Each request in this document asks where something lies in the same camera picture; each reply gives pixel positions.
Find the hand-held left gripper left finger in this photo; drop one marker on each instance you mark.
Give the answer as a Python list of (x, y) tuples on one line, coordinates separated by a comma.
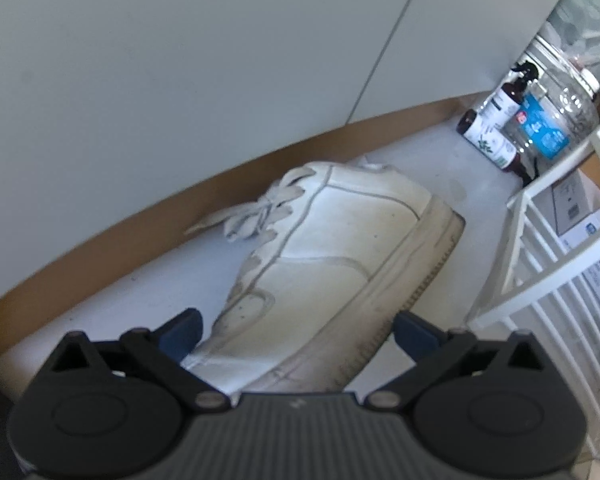
[(182, 332)]

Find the grey plastic bag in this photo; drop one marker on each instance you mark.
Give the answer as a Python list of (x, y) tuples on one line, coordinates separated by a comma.
[(585, 10)]

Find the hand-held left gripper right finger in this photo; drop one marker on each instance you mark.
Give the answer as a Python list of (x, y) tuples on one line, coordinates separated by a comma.
[(415, 335)]

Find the brown spray bottle white label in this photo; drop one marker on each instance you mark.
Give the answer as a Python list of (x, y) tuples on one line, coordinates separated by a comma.
[(502, 102)]

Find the white shoe rack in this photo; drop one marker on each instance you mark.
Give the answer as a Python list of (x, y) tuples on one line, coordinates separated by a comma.
[(500, 311)]

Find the white lace-up sneaker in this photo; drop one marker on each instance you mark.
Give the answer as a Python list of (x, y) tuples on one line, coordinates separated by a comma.
[(340, 250)]

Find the clear water jug blue label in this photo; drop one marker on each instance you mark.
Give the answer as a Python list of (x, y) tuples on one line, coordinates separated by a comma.
[(565, 110)]

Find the amber bottle white label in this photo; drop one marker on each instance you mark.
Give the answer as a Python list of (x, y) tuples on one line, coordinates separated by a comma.
[(467, 122), (502, 155)]

